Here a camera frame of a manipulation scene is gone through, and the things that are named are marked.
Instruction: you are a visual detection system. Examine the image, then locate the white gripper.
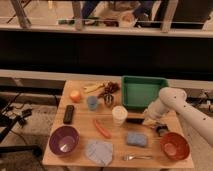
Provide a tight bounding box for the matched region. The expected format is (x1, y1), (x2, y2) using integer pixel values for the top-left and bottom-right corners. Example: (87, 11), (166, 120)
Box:
(143, 110), (160, 126)

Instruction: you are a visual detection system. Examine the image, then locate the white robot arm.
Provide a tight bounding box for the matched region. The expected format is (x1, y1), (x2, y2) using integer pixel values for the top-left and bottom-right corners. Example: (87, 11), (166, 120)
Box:
(144, 87), (213, 147)

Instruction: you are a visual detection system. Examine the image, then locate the green plastic tray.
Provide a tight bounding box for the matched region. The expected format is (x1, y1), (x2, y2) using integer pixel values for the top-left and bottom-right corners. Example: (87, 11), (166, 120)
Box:
(121, 76), (168, 110)

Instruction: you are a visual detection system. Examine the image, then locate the blue sponge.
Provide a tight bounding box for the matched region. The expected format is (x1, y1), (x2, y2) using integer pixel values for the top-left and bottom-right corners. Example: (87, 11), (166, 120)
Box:
(126, 132), (148, 147)

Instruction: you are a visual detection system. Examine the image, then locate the white paper cup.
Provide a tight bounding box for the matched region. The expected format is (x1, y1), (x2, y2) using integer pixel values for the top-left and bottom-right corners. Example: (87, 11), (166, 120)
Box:
(112, 106), (128, 125)

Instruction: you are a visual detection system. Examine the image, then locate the orange red bowl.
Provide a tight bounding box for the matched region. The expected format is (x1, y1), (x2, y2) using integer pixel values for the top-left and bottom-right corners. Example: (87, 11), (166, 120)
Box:
(160, 132), (190, 161)

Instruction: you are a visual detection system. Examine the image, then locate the brown dried plant bunch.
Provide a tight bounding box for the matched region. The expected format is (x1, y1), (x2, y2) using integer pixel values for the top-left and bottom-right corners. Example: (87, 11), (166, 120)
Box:
(98, 82), (120, 98)

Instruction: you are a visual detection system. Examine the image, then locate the orange carrot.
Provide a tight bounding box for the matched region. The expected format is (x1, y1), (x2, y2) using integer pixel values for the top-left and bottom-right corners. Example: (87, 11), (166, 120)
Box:
(93, 119), (111, 139)

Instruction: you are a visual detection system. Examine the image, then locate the silver fork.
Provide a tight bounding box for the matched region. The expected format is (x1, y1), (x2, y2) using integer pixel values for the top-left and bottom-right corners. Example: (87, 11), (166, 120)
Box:
(123, 155), (153, 161)

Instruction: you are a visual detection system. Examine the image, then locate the small blue cup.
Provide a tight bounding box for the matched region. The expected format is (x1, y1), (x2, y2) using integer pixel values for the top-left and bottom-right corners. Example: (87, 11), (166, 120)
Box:
(87, 96), (98, 111)

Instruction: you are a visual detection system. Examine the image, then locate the grey blue folded cloth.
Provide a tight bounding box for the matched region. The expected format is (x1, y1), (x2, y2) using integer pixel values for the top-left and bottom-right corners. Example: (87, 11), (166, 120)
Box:
(85, 140), (113, 166)

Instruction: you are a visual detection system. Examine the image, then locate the orange fruit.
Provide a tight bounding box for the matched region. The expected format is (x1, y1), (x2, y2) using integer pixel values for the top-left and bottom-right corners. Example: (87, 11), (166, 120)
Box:
(70, 90), (81, 103)

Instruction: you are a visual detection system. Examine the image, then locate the black remote control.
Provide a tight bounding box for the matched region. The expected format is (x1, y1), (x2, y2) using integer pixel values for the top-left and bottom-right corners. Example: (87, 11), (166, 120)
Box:
(63, 105), (74, 124)

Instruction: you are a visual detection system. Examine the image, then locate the purple bowl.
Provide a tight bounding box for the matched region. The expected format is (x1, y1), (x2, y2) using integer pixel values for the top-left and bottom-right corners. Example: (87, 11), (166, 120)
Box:
(49, 126), (79, 156)

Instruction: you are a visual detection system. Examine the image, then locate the person in background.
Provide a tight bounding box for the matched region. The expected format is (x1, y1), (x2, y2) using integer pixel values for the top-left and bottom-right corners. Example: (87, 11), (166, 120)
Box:
(79, 0), (155, 28)

